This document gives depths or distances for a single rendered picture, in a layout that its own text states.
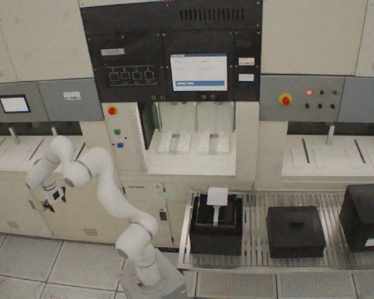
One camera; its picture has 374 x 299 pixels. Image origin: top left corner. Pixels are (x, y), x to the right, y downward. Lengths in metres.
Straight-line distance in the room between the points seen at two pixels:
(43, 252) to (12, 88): 1.56
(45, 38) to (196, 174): 1.20
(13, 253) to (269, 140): 2.39
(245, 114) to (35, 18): 1.21
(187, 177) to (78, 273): 1.27
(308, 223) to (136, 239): 0.96
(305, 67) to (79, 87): 1.21
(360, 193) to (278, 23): 1.00
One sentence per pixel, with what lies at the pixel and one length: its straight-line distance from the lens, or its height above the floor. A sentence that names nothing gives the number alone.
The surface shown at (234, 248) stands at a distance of 1.89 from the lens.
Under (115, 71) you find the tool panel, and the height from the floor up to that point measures 1.59.
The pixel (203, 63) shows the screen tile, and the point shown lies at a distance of 1.79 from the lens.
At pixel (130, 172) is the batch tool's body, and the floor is 0.87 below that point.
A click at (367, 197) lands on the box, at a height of 1.01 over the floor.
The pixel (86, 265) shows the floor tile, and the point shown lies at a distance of 3.00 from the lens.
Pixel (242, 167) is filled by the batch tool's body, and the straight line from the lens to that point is 2.10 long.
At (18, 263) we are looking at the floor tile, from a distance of 3.27.
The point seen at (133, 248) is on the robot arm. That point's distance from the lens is 1.53.
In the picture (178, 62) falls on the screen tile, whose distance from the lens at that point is 1.81.
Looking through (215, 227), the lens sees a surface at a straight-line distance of 1.80.
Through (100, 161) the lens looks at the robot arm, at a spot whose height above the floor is 1.48.
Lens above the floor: 2.37
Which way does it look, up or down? 38 degrees down
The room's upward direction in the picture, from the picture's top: 5 degrees counter-clockwise
